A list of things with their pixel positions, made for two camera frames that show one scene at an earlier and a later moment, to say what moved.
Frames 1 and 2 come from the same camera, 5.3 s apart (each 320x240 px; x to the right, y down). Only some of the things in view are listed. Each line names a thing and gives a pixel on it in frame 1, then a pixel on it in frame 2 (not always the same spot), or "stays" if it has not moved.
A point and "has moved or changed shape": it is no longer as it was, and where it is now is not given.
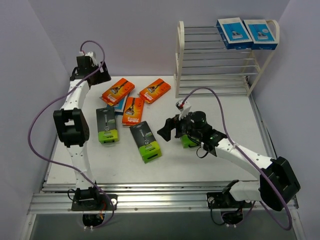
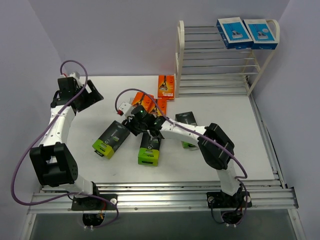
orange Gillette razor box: x=133 y=113 to x=162 y=104
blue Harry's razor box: x=261 y=34 stays
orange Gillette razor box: x=154 y=91 to x=166 y=87
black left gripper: x=100 y=75 to x=92 y=92
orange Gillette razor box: x=117 y=92 to x=141 y=98
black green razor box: x=149 y=148 has moved or changed shape
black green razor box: x=107 y=125 to x=110 y=140
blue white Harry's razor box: x=233 y=34 stays
